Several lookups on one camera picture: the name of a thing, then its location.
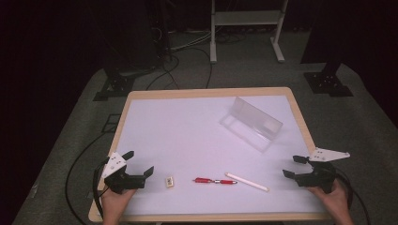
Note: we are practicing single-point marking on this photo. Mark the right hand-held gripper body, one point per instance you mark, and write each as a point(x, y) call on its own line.
point(319, 178)

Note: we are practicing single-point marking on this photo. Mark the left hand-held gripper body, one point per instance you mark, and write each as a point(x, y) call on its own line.
point(125, 182)

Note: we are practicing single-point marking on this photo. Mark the red pen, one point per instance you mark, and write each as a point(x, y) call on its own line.
point(203, 180)

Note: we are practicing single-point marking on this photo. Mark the clear plastic pencil case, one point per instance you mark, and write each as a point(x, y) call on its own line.
point(250, 125)

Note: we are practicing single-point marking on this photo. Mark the person's left hand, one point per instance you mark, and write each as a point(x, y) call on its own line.
point(114, 204)

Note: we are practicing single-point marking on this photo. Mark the person's right hand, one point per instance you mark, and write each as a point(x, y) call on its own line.
point(336, 203)

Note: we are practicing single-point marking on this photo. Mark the small white eraser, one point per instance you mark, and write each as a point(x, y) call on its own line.
point(169, 182)

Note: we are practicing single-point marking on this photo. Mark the white pen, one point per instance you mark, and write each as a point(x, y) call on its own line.
point(247, 182)

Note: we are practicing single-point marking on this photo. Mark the black stand base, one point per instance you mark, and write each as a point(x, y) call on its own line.
point(327, 83)
point(115, 86)

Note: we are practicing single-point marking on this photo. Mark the white metal stand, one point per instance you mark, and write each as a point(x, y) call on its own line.
point(247, 18)

